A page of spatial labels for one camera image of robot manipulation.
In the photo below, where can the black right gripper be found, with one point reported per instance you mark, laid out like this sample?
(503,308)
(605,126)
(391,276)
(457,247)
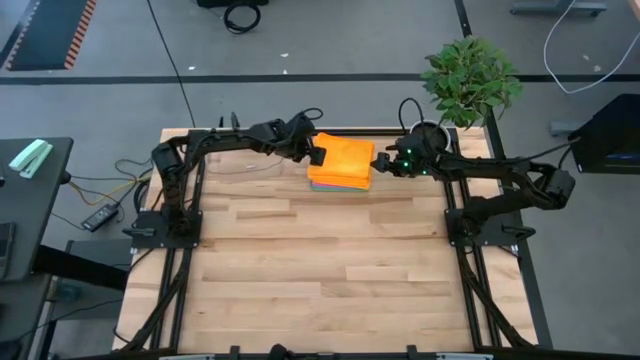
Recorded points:
(417,157)

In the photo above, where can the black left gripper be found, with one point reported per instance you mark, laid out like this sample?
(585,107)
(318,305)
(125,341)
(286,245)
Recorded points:
(299,140)

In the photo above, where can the golden orange microfiber towel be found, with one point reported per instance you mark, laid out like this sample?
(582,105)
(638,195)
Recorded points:
(340,180)

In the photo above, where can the pink microfiber towel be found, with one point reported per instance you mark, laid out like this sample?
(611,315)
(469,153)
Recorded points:
(330,188)

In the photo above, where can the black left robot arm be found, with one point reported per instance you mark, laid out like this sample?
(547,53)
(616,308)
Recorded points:
(172,180)

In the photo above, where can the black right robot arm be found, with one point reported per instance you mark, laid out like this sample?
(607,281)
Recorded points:
(520,182)

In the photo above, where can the white plant pot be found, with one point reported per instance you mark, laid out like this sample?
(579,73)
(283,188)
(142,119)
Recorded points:
(440,131)

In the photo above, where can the clear plastic bin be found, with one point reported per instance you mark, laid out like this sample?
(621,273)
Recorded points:
(250,167)

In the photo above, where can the green leafy plant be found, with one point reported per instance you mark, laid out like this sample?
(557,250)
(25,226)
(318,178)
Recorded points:
(470,80)

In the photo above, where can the black equipment base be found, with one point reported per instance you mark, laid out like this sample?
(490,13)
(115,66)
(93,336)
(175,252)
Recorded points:
(232,2)

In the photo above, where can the black power adapter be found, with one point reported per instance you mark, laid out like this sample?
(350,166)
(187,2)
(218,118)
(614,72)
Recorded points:
(100,216)

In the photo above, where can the grey desk foot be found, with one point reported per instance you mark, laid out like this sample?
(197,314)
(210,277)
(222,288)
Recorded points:
(550,8)

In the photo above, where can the black cabinet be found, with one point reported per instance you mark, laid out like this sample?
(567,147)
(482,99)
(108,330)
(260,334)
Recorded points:
(610,130)

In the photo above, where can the mint green stapler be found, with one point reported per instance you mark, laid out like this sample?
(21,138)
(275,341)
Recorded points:
(30,157)

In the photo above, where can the black side desk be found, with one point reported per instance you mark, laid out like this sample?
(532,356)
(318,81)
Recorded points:
(30,210)

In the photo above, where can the black orange-edged floor mat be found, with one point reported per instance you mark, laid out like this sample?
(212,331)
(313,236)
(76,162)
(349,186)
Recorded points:
(45,30)

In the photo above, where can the black aluminium table frame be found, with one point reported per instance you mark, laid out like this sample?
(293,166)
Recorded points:
(350,132)

